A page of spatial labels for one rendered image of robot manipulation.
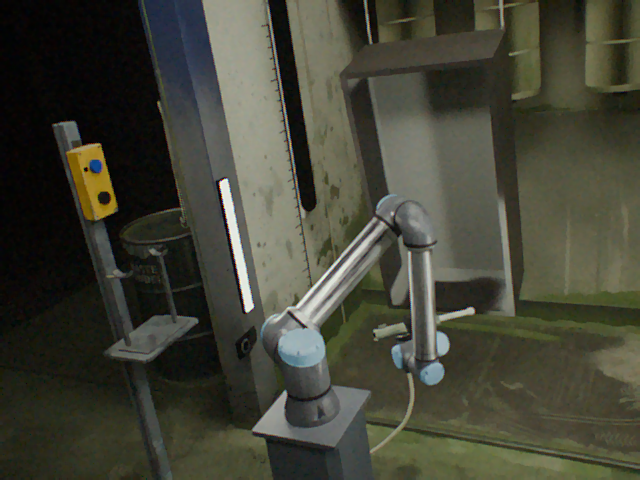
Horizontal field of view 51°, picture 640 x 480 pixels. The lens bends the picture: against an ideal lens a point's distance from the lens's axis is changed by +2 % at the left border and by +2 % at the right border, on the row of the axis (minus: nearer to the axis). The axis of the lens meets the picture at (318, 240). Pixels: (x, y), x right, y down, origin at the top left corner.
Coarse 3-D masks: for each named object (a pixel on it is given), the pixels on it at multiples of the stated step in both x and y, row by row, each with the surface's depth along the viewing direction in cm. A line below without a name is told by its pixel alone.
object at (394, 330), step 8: (456, 312) 296; (464, 312) 296; (472, 312) 297; (440, 320) 292; (384, 328) 284; (392, 328) 284; (400, 328) 285; (376, 336) 283; (384, 336) 283; (392, 336) 284
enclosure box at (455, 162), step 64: (384, 64) 262; (448, 64) 247; (384, 128) 310; (448, 128) 299; (512, 128) 285; (384, 192) 317; (448, 192) 317; (512, 192) 288; (384, 256) 318; (448, 256) 338; (512, 256) 291
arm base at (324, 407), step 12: (288, 396) 217; (324, 396) 215; (336, 396) 222; (288, 408) 218; (300, 408) 214; (312, 408) 214; (324, 408) 215; (336, 408) 218; (288, 420) 218; (300, 420) 215; (312, 420) 214; (324, 420) 215
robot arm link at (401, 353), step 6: (408, 342) 254; (396, 348) 252; (402, 348) 251; (408, 348) 250; (396, 354) 251; (402, 354) 250; (408, 354) 248; (396, 360) 253; (402, 360) 249; (402, 366) 250
